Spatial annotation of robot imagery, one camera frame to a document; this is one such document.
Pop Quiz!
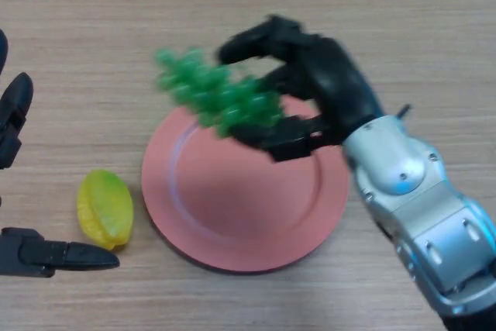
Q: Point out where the yellow green starfruit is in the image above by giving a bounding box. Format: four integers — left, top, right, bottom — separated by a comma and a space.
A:
76, 169, 135, 251

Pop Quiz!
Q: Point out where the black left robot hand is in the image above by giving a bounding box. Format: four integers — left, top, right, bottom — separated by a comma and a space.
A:
0, 28, 120, 278

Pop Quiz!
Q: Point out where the pink round plate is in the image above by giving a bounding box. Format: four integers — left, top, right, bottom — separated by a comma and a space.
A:
141, 96, 352, 274

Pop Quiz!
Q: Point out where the green plastic grape bunch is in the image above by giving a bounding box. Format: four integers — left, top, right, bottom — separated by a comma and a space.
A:
153, 47, 286, 141

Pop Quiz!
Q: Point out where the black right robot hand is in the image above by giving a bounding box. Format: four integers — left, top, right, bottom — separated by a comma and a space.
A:
215, 15, 387, 164

